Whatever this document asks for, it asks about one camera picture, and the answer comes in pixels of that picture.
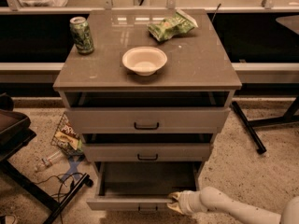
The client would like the white paper bowl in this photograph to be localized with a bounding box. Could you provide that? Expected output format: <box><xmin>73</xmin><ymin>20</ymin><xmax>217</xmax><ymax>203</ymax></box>
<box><xmin>122</xmin><ymin>47</ymin><xmax>167</xmax><ymax>76</ymax></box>

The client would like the green chip bag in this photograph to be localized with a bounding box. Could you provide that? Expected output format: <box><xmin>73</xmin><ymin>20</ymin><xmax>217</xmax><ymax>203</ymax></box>
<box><xmin>147</xmin><ymin>9</ymin><xmax>198</xmax><ymax>42</ymax></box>

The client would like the green soda can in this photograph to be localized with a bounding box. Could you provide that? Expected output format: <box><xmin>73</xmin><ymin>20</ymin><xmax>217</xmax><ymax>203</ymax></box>
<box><xmin>70</xmin><ymin>17</ymin><xmax>94</xmax><ymax>54</ymax></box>

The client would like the grey drawer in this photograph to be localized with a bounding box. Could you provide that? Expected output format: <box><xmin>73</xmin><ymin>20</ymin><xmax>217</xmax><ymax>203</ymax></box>
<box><xmin>65</xmin><ymin>107</ymin><xmax>230</xmax><ymax>133</ymax></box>
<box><xmin>83</xmin><ymin>143</ymin><xmax>212</xmax><ymax>161</ymax></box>
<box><xmin>87</xmin><ymin>161</ymin><xmax>202</xmax><ymax>213</ymax></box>

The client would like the grey drawer cabinet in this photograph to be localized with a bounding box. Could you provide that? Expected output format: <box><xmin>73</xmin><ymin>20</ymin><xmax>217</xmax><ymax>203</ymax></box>
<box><xmin>52</xmin><ymin>8</ymin><xmax>243</xmax><ymax>187</ymax></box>

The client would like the metal railing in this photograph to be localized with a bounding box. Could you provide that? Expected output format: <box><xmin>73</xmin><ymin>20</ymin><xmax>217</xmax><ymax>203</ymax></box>
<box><xmin>0</xmin><ymin>0</ymin><xmax>299</xmax><ymax>16</ymax></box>

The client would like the red chip bag on floor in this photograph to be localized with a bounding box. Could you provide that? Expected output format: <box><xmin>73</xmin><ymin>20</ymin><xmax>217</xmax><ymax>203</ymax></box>
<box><xmin>50</xmin><ymin>114</ymin><xmax>83</xmax><ymax>156</ymax></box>

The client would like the black cart frame left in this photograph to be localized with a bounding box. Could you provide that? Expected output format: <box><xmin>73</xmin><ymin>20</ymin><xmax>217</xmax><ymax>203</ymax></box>
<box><xmin>0</xmin><ymin>93</ymin><xmax>93</xmax><ymax>224</ymax></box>

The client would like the black stand frame right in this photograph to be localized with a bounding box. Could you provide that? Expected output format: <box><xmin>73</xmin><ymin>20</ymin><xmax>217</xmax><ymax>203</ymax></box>
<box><xmin>231</xmin><ymin>96</ymin><xmax>299</xmax><ymax>155</ymax></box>

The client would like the clear plastic bottle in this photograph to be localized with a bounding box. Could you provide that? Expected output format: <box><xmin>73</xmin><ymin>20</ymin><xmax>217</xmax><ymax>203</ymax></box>
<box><xmin>35</xmin><ymin>150</ymin><xmax>64</xmax><ymax>172</ymax></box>

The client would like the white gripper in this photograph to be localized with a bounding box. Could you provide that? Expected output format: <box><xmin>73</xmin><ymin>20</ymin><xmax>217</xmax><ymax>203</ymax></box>
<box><xmin>167</xmin><ymin>190</ymin><xmax>207</xmax><ymax>216</ymax></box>

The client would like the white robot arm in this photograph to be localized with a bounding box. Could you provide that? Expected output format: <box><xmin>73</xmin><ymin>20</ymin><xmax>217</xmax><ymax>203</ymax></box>
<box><xmin>167</xmin><ymin>187</ymin><xmax>299</xmax><ymax>224</ymax></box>

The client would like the black cable on floor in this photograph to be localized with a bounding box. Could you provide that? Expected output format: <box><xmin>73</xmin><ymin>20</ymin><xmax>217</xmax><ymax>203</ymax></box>
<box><xmin>33</xmin><ymin>172</ymin><xmax>85</xmax><ymax>224</ymax></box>

